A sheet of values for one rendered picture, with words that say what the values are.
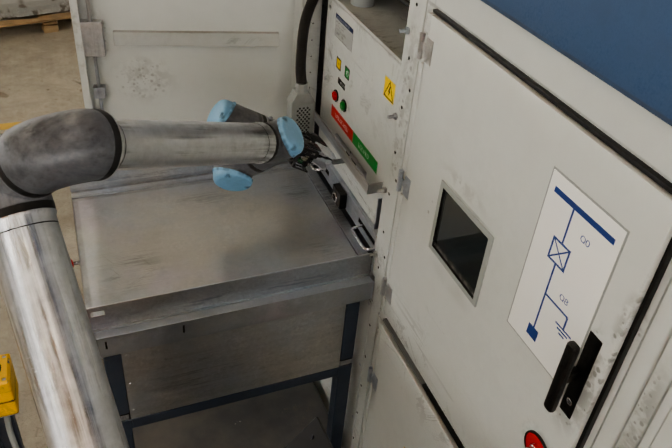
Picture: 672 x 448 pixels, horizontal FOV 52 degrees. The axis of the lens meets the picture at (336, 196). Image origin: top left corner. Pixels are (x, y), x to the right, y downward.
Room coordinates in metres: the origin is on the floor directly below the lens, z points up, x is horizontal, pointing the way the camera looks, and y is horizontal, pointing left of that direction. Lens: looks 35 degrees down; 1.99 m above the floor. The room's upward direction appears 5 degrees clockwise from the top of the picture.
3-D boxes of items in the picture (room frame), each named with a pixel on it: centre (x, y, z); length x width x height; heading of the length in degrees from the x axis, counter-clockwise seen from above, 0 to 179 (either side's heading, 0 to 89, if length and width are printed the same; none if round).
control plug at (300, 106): (1.75, 0.12, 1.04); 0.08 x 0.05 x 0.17; 114
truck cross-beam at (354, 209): (1.59, -0.04, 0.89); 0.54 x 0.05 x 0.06; 24
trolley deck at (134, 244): (1.43, 0.32, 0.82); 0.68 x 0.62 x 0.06; 114
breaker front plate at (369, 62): (1.58, -0.03, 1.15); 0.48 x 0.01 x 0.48; 24
